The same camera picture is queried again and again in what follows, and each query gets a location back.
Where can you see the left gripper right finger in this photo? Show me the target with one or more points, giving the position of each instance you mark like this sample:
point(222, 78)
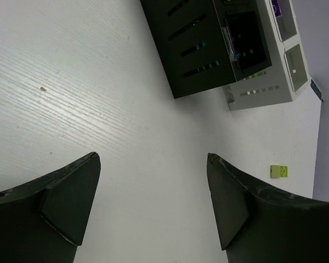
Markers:
point(258, 222)

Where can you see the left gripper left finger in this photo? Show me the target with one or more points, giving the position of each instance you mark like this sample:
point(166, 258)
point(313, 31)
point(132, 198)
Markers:
point(45, 219)

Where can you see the green lego brick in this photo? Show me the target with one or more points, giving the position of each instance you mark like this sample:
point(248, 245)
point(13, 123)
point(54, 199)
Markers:
point(278, 171)

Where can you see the purple long lego brick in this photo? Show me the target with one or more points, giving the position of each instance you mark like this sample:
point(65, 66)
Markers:
point(276, 8)

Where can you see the white slotted container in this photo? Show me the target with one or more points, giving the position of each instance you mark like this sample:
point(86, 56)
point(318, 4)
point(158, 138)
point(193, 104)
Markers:
point(288, 75)

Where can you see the black slotted container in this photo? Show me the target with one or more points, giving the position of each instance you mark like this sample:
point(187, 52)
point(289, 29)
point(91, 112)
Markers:
point(204, 44)

